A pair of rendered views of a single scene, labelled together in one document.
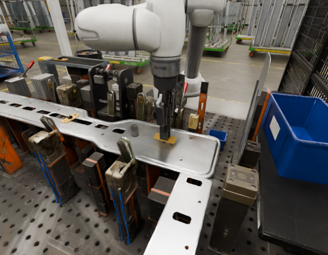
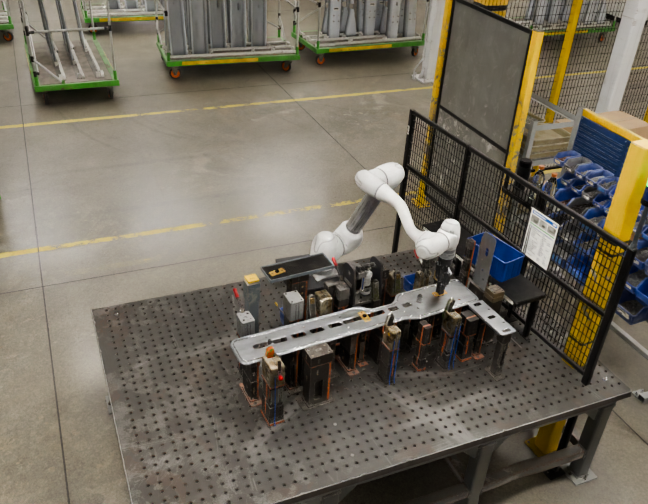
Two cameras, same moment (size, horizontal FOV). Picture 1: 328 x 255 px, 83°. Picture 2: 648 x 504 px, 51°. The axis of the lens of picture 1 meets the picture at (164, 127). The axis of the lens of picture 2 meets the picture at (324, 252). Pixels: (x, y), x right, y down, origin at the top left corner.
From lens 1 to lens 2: 3.34 m
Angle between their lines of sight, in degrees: 42
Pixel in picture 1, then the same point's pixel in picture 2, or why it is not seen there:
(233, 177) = (493, 291)
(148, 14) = (453, 236)
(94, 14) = (436, 245)
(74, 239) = (428, 386)
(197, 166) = (469, 297)
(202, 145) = (455, 287)
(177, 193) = (479, 311)
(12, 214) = (378, 407)
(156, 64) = (450, 254)
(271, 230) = (517, 301)
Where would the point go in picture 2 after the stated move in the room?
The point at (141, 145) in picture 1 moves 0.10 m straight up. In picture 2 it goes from (433, 304) to (436, 289)
